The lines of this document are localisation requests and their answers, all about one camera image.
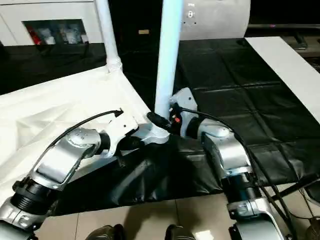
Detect white plastic table top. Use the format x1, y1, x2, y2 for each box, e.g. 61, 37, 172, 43
0, 63, 171, 200

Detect dark left robot foot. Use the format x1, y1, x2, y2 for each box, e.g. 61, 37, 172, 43
86, 223, 126, 240

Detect dark robot foot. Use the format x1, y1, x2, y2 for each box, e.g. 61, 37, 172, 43
86, 223, 126, 240
165, 223, 201, 240

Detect dark right robot foot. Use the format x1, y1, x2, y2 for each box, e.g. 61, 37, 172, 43
165, 223, 201, 240

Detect black cabinet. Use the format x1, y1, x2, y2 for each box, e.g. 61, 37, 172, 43
103, 0, 165, 51

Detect grey cushion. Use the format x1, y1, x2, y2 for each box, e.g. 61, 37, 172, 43
178, 0, 252, 41

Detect white flat board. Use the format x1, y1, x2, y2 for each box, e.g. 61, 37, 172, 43
244, 36, 320, 126

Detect black low furniture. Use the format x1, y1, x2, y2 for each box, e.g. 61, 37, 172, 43
246, 21, 320, 52

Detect white glass-door cabinet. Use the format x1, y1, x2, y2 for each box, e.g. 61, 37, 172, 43
0, 0, 106, 48

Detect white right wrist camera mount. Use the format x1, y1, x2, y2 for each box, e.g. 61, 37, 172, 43
169, 87, 199, 138

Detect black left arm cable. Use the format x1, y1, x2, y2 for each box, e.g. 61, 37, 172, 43
29, 108, 125, 181

